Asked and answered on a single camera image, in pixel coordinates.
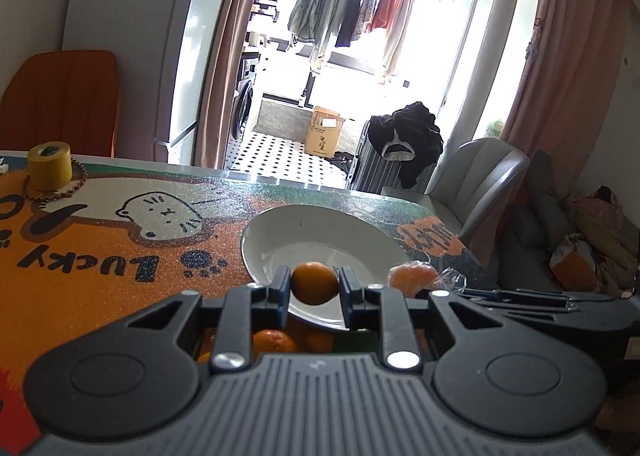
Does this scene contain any large orange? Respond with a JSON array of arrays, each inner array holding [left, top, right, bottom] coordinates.
[[252, 329, 298, 358]]

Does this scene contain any plastic peeled orange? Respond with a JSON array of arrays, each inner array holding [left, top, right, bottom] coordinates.
[[387, 261, 466, 298]]

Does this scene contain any small kumquat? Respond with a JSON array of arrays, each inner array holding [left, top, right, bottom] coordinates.
[[291, 262, 338, 305]]

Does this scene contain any white ceramic plate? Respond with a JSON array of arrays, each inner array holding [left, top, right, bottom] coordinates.
[[241, 203, 409, 331]]

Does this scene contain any striped suitcase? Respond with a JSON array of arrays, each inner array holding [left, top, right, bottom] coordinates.
[[346, 121, 418, 195]]

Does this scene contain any sofa with clutter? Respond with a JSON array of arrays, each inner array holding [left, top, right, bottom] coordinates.
[[497, 151, 639, 297]]

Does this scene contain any grey chair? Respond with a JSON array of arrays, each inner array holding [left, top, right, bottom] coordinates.
[[382, 137, 529, 246]]

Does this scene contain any colourful cartoon table mat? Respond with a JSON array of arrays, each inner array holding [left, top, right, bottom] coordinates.
[[1, 151, 495, 455]]

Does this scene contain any cardboard box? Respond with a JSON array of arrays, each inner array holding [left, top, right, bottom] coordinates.
[[304, 106, 345, 159]]

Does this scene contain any left pink curtain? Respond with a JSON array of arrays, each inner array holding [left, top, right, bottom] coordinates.
[[193, 0, 254, 169]]

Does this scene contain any pink curtain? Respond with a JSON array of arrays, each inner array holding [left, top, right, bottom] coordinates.
[[501, 0, 632, 190], [193, 0, 254, 169]]

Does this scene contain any black clothes pile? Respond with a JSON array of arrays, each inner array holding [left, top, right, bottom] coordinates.
[[368, 101, 444, 189]]

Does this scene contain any washing machine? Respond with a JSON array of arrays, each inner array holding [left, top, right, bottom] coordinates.
[[230, 52, 260, 141]]

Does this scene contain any yellow tape roll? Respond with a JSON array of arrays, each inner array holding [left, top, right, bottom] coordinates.
[[27, 142, 73, 191]]

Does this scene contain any right pink curtain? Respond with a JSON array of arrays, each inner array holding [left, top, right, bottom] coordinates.
[[501, 0, 632, 190]]

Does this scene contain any orange chair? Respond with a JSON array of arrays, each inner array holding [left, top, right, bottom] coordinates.
[[1, 50, 120, 157]]

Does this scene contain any white refrigerator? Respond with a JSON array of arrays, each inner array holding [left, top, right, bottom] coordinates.
[[63, 0, 224, 165]]

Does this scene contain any brown bead bracelet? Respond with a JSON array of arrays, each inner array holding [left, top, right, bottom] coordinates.
[[22, 157, 89, 203]]

